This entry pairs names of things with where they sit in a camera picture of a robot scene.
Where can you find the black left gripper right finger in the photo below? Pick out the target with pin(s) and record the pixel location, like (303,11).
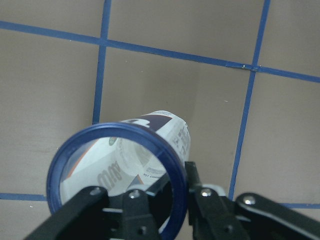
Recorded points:
(250,217)

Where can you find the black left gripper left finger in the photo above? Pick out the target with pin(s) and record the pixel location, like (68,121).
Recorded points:
(93,215)

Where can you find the white blue tennis ball can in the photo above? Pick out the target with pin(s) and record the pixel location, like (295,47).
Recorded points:
(119,156)

